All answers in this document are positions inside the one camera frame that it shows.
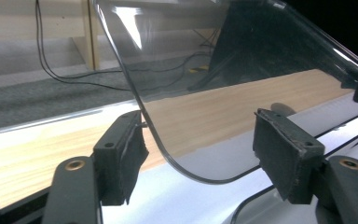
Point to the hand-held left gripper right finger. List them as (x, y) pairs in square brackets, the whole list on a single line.
[(286, 155)]

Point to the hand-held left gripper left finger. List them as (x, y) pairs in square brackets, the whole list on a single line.
[(118, 161)]

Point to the smoky transparent plastic box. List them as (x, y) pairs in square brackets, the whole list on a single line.
[(276, 213)]

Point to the smoky transparent box lid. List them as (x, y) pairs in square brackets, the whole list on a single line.
[(217, 102)]

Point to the black curtain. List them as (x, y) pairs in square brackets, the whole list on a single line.
[(338, 21)]

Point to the yellow black floor tape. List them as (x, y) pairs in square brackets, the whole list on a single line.
[(199, 69)]

